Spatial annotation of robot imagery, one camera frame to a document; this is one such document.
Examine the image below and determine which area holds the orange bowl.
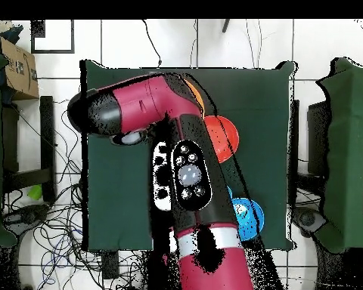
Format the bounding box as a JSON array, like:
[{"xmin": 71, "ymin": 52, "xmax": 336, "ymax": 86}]
[{"xmin": 203, "ymin": 115, "xmax": 240, "ymax": 164}]

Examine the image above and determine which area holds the grey square frame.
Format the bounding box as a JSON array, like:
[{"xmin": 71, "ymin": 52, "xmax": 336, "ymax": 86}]
[{"xmin": 30, "ymin": 19, "xmax": 76, "ymax": 54}]

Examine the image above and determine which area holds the dark green tablecloth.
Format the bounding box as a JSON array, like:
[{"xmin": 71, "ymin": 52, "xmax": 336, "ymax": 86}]
[{"xmin": 79, "ymin": 59, "xmax": 298, "ymax": 252}]

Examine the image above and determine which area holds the black metal frame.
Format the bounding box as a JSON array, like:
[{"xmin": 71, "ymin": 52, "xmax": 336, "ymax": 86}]
[{"xmin": 2, "ymin": 95, "xmax": 56, "ymax": 194}]

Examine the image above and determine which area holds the large yellow bowl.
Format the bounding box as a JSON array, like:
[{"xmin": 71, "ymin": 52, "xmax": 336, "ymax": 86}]
[{"xmin": 183, "ymin": 79, "xmax": 206, "ymax": 119}]

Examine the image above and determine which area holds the black cable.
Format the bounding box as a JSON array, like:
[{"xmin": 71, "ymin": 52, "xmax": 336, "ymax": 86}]
[{"xmin": 141, "ymin": 19, "xmax": 163, "ymax": 68}]

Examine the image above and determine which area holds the cardboard box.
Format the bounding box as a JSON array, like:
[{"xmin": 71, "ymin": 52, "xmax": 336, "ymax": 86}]
[{"xmin": 0, "ymin": 35, "xmax": 39, "ymax": 101}]

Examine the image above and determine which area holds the dark grey caster foot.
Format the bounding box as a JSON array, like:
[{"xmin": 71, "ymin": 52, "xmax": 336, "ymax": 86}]
[
  {"xmin": 2, "ymin": 205, "xmax": 49, "ymax": 235},
  {"xmin": 293, "ymin": 206, "xmax": 326, "ymax": 238}
]

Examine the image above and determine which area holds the large blue bowl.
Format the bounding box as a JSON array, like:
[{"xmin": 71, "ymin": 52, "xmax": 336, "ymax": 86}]
[{"xmin": 231, "ymin": 197, "xmax": 265, "ymax": 242}]

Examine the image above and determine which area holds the light green plastic cup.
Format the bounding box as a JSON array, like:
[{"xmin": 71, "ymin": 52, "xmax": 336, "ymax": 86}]
[{"xmin": 26, "ymin": 184, "xmax": 43, "ymax": 201}]

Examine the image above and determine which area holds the black box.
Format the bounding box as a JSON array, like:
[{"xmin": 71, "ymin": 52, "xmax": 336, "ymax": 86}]
[{"xmin": 306, "ymin": 100, "xmax": 332, "ymax": 176}]

